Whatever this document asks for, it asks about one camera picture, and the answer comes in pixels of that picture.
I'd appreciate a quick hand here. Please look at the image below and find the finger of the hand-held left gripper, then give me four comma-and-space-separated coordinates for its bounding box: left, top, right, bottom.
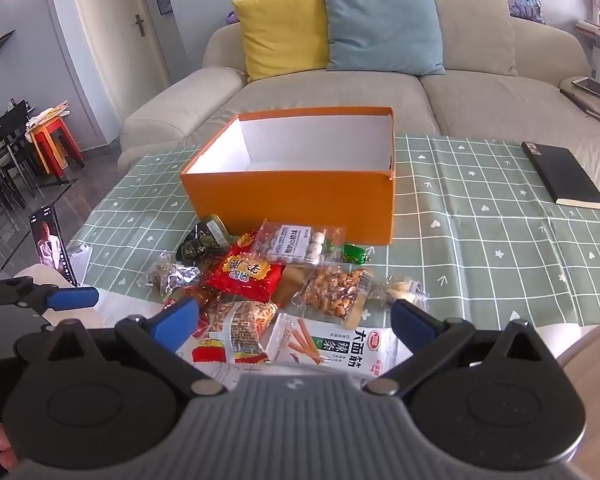
0, 276, 99, 313

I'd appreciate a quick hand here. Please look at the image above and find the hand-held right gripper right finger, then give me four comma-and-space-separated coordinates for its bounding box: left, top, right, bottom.
362, 299, 566, 396

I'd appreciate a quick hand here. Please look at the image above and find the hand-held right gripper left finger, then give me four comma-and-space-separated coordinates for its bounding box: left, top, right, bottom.
12, 298, 229, 397

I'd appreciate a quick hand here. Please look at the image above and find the small clear candy packet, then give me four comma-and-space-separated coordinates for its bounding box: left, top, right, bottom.
375, 275, 428, 308

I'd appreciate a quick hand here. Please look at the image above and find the clear packet of brown meat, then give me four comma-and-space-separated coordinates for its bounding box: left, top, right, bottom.
162, 282, 221, 312

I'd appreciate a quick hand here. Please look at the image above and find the striped red yellow snack packet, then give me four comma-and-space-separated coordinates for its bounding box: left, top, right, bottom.
192, 300, 279, 365

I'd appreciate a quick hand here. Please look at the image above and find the dark green snack packet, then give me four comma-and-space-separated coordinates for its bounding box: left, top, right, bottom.
175, 214, 231, 263

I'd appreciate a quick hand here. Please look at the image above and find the white snack packet stick print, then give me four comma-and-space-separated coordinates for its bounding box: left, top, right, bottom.
267, 312, 413, 376

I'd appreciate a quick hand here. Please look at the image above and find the clear packet of peanuts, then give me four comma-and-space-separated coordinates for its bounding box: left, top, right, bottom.
292, 266, 376, 328

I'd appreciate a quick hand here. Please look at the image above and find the green sausage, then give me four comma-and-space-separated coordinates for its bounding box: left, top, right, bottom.
340, 242, 370, 265

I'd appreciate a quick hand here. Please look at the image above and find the tan snack packet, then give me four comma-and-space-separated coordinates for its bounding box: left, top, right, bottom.
272, 265, 311, 308

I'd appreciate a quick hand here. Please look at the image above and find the clear packet of white balls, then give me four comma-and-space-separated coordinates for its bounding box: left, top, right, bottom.
252, 218, 347, 266

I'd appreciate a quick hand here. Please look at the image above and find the orange cardboard box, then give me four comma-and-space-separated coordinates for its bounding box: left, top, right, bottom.
180, 106, 397, 246

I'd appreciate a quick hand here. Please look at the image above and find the white phone stand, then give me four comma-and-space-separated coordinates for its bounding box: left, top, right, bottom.
66, 239, 95, 287

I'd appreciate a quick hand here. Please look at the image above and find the smartphone with lit screen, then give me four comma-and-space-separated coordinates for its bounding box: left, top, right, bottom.
28, 203, 78, 288

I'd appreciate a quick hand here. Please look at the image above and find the green checked tablecloth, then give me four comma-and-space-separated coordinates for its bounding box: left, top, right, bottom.
72, 134, 600, 328

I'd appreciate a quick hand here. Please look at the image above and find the pile of papers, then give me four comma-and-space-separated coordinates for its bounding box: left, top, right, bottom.
26, 102, 72, 129

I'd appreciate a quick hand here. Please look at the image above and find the black notebook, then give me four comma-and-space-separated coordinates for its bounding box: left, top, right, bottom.
521, 141, 600, 210

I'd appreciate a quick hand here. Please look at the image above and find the beige fabric sofa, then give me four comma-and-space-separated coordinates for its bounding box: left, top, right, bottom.
117, 0, 600, 173

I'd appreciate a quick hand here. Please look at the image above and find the cream door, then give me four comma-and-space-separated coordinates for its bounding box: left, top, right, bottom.
69, 0, 172, 88

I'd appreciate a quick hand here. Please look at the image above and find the light blue pillow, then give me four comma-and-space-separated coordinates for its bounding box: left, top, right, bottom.
322, 0, 446, 77

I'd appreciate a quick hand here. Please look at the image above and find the beige pillow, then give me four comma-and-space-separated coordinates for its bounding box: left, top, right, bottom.
411, 0, 520, 78

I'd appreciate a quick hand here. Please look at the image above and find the white smartphone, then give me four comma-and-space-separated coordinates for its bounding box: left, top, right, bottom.
571, 76, 600, 99

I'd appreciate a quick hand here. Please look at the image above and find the yellow pillow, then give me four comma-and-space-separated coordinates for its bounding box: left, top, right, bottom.
231, 0, 331, 82

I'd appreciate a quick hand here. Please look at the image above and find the pile of books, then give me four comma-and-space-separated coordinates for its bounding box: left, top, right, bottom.
575, 19, 600, 43

